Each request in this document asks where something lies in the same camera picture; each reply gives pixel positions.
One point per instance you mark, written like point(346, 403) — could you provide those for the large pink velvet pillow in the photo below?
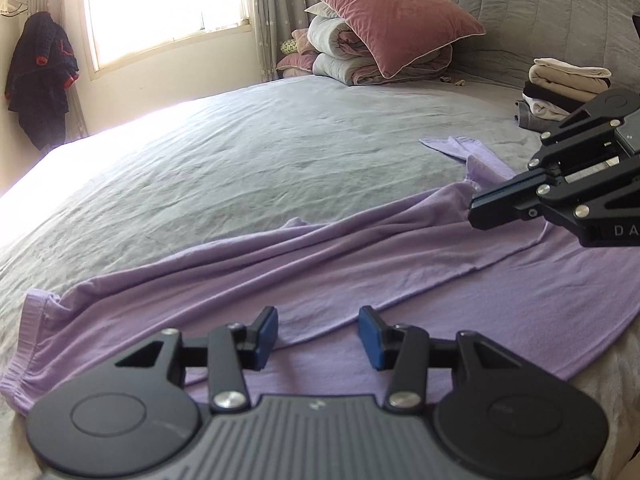
point(399, 32)

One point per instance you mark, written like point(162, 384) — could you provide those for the small pink pillow behind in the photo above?
point(297, 65)

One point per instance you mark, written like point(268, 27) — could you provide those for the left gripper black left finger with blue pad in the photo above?
point(138, 413)

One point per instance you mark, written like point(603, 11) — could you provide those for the window with bright light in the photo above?
point(120, 32)

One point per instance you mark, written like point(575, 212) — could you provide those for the green patterned small cushion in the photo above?
point(288, 47)

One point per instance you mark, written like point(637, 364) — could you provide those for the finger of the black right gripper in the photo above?
point(515, 199)

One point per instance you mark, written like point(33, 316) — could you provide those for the folded grey pink duvet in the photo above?
point(344, 57)

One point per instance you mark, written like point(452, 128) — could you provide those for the grey patterned curtain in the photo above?
point(273, 21)

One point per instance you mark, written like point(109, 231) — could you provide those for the white folded garment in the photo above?
point(545, 110)

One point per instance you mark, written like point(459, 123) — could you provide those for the grey bed sheet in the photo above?
point(241, 162)

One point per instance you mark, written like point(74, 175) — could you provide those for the grey folded garment bottom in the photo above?
point(525, 119)

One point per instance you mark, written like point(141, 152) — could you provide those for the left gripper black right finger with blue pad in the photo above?
point(488, 407)

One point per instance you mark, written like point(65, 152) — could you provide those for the beige folded garment top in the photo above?
point(580, 83)

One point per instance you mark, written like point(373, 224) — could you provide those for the lilac long-sleeve garment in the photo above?
point(528, 285)

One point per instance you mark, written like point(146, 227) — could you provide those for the black folded garment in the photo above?
point(540, 93)

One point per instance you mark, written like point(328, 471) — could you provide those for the dark navy hanging jacket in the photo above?
point(42, 69)

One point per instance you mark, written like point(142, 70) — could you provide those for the grey quilted headboard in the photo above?
point(579, 32)

